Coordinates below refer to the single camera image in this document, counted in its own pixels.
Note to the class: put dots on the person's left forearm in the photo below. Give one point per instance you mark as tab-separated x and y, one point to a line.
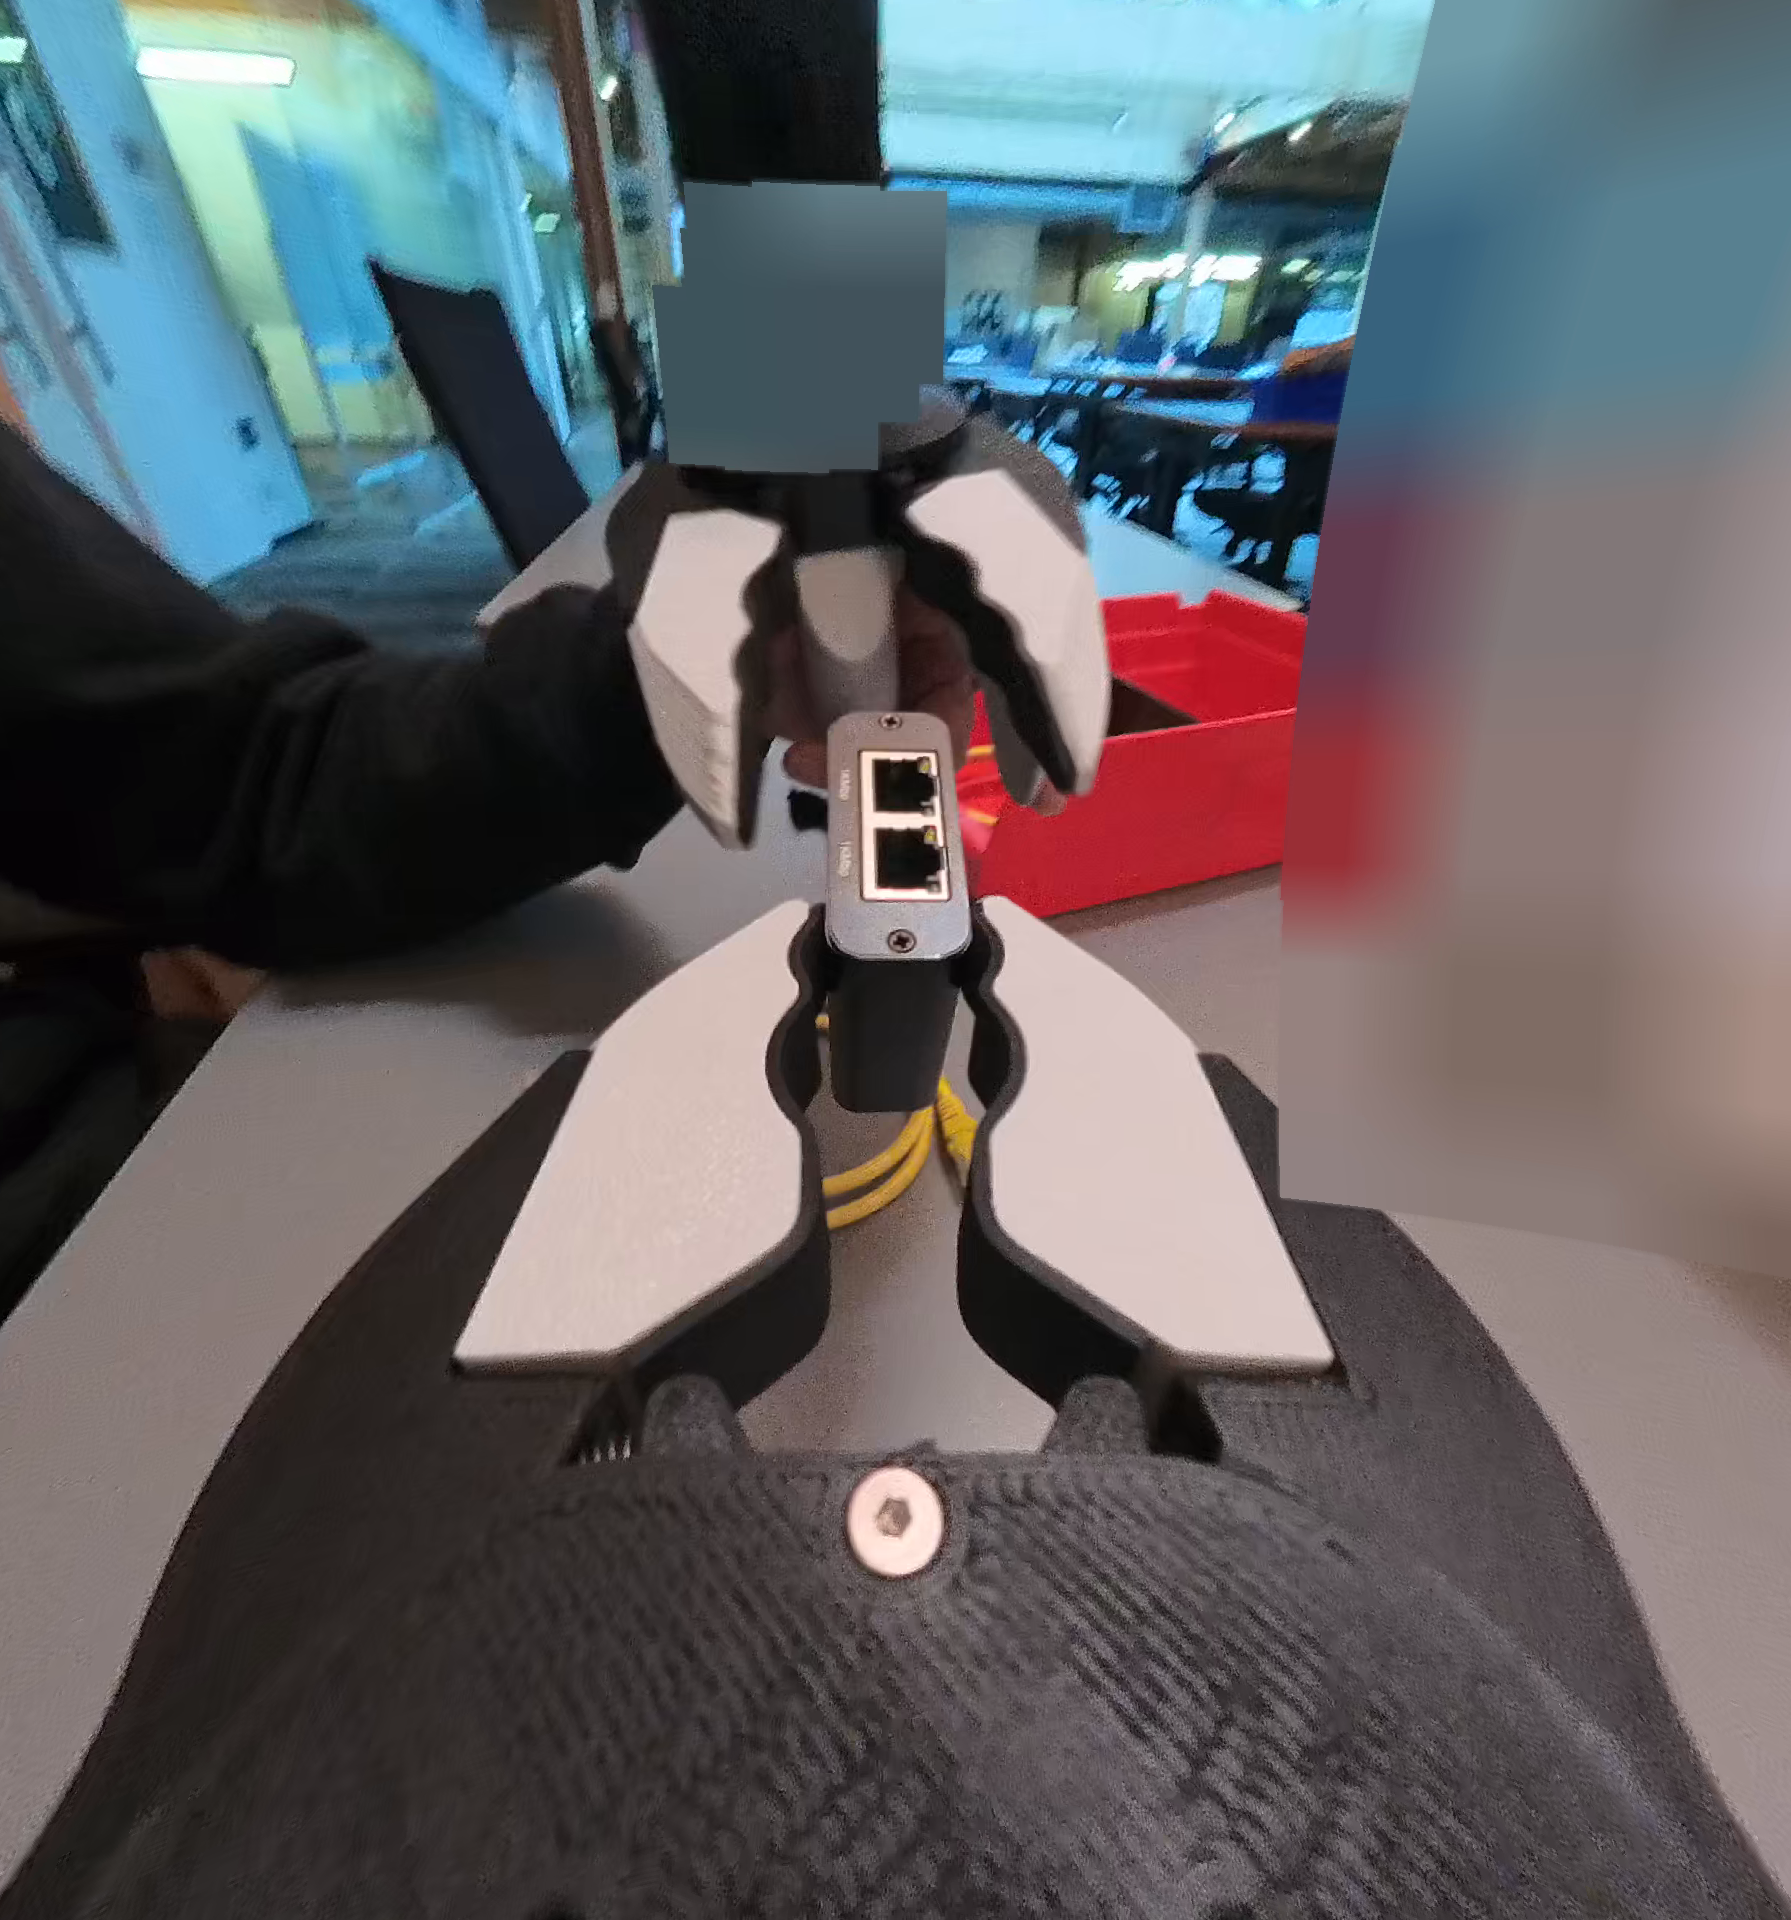
236	751

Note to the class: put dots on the person's left hand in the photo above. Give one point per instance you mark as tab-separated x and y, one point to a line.
939	660

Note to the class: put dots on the black chair back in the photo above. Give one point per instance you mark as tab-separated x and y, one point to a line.
483	404

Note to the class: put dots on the row of desks and chairs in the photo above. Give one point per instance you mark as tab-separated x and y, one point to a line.
1181	436

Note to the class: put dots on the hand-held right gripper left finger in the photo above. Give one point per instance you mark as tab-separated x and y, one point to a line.
655	1169

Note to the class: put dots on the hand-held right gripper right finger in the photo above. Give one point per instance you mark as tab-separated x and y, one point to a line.
1135	1169

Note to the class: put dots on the ceiling light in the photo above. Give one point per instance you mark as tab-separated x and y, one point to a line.
215	62

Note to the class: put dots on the person's black clothed body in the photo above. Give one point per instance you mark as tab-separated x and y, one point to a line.
24	1140

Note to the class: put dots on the red plastic bin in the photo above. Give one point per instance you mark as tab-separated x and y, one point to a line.
1163	811

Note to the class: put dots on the black ethernet splitter box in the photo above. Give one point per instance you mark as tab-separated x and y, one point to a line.
895	918

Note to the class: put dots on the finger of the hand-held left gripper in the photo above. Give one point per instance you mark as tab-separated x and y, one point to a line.
1030	585
693	660

